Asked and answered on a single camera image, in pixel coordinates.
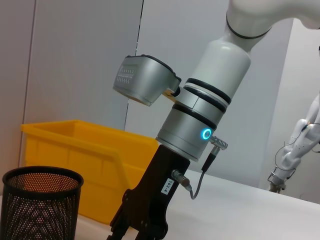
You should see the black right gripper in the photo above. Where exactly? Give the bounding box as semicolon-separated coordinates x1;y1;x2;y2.
106;144;191;240

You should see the black mesh pen holder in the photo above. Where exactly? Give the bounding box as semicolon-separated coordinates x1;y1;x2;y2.
1;166;85;240

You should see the yellow plastic bin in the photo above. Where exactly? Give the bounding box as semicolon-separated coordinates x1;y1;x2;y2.
20;119;160;225

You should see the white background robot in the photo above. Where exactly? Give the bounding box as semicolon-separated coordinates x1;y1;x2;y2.
267;92;320;195

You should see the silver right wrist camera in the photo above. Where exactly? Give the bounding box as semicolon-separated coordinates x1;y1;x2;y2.
112;54;183;107

